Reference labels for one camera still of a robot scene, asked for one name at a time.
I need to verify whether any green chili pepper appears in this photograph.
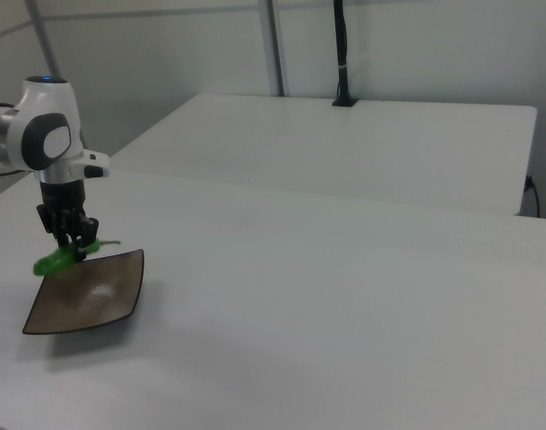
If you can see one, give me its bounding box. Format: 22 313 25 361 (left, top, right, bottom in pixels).
32 238 122 277

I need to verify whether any grey metal partition post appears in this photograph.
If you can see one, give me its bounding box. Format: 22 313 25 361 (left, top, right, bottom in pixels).
24 0 64 80
266 0 287 98

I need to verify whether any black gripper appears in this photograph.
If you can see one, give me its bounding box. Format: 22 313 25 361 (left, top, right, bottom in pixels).
35 177 100 263

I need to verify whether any black power cable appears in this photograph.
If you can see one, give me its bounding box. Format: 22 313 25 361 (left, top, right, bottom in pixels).
524 174 542 219

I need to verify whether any black camera pole stand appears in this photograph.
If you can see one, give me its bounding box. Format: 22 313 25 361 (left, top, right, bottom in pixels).
331 0 360 108

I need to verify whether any square brown ceramic plate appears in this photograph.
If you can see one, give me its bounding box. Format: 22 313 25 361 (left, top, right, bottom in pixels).
22 248 146 337

